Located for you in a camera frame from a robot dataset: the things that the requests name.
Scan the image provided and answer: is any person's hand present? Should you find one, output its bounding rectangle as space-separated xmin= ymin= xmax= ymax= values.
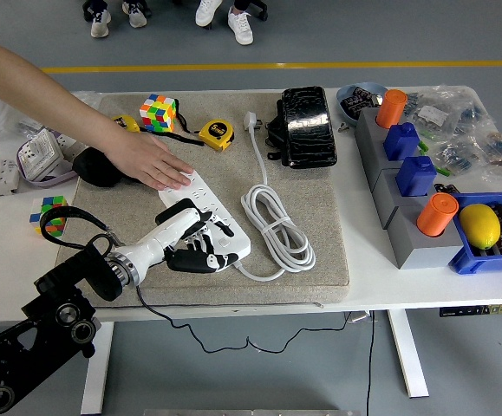
xmin=101 ymin=133 xmax=196 ymax=192

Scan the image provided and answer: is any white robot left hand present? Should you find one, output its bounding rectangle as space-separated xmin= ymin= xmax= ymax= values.
xmin=122 ymin=206 xmax=244 ymax=285

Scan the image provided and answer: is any white power strip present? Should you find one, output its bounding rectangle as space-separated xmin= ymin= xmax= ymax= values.
xmin=158 ymin=171 xmax=251 ymax=261

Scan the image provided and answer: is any thin black plug cord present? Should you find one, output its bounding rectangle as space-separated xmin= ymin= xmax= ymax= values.
xmin=135 ymin=283 xmax=352 ymax=353

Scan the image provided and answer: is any yellow tape measure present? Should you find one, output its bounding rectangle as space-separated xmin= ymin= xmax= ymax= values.
xmin=111 ymin=114 xmax=141 ymax=133

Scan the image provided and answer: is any large colourful puzzle cube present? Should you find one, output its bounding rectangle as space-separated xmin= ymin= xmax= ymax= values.
xmin=139 ymin=93 xmax=178 ymax=133

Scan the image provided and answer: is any black cloth pouch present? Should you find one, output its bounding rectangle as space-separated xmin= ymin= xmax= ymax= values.
xmin=72 ymin=146 xmax=137 ymax=188

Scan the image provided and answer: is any yellow tape measure 5m print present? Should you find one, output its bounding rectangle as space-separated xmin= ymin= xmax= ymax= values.
xmin=198 ymin=120 xmax=236 ymax=153

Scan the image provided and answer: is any small colourful puzzle cube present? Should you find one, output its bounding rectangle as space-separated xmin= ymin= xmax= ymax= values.
xmin=29 ymin=195 xmax=69 ymax=237

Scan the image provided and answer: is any purple ribbon band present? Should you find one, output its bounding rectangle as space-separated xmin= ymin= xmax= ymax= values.
xmin=16 ymin=129 xmax=78 ymax=188

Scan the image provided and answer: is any person's white shoe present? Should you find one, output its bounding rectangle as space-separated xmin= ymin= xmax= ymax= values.
xmin=122 ymin=0 xmax=147 ymax=29
xmin=227 ymin=6 xmax=254 ymax=46
xmin=89 ymin=9 xmax=112 ymax=39
xmin=194 ymin=0 xmax=225 ymax=28

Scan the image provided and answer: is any white table leg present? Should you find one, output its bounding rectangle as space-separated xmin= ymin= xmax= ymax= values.
xmin=387 ymin=309 xmax=430 ymax=399
xmin=80 ymin=321 xmax=115 ymax=415

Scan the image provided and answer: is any grey-brown table mat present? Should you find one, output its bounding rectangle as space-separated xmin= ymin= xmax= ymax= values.
xmin=62 ymin=91 xmax=350 ymax=309

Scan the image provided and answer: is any black glossy case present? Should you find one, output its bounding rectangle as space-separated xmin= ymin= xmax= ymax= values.
xmin=281 ymin=85 xmax=338 ymax=169

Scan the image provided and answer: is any grey block holder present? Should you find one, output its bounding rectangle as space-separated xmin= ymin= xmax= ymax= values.
xmin=384 ymin=201 xmax=468 ymax=270
xmin=371 ymin=166 xmax=440 ymax=231
xmin=354 ymin=107 xmax=409 ymax=162
xmin=362 ymin=129 xmax=425 ymax=194

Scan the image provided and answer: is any blue-grey bowl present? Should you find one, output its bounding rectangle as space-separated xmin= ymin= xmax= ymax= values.
xmin=336 ymin=81 xmax=389 ymax=129

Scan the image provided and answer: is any orange cylinder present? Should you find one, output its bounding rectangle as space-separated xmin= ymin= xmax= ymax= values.
xmin=375 ymin=88 xmax=408 ymax=130
xmin=415 ymin=192 xmax=460 ymax=238

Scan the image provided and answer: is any blue plastic block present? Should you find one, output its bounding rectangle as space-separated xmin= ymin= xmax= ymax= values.
xmin=395 ymin=154 xmax=438 ymax=198
xmin=383 ymin=121 xmax=421 ymax=162

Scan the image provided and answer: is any clear bag with white card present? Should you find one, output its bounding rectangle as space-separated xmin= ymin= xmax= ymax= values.
xmin=406 ymin=86 xmax=455 ymax=135

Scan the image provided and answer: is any black table control panel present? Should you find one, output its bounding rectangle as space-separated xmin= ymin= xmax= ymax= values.
xmin=439 ymin=304 xmax=502 ymax=318

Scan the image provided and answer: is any blue plastic bin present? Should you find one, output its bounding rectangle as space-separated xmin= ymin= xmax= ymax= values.
xmin=447 ymin=190 xmax=502 ymax=276

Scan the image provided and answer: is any clear bag of blue components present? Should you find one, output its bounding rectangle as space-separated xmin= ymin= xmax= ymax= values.
xmin=432 ymin=138 xmax=477 ymax=174
xmin=453 ymin=86 xmax=492 ymax=133

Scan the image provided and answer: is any yellow lemon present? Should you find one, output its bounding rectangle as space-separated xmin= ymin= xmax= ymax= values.
xmin=458 ymin=203 xmax=502 ymax=251

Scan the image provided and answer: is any black wrist strap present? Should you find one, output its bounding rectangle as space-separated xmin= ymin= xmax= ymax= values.
xmin=163 ymin=98 xmax=206 ymax=148

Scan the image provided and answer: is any white wall socket panel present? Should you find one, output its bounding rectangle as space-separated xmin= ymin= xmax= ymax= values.
xmin=55 ymin=132 xmax=82 ymax=153
xmin=16 ymin=128 xmax=68 ymax=179

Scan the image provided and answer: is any white power strip cable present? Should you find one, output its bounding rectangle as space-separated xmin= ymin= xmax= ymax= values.
xmin=235 ymin=110 xmax=317 ymax=282

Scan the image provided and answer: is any grey under-table bracket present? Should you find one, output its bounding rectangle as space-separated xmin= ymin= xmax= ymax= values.
xmin=345 ymin=311 xmax=380 ymax=325

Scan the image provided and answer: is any black hanging cable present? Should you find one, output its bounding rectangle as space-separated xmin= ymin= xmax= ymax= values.
xmin=364 ymin=310 xmax=377 ymax=416

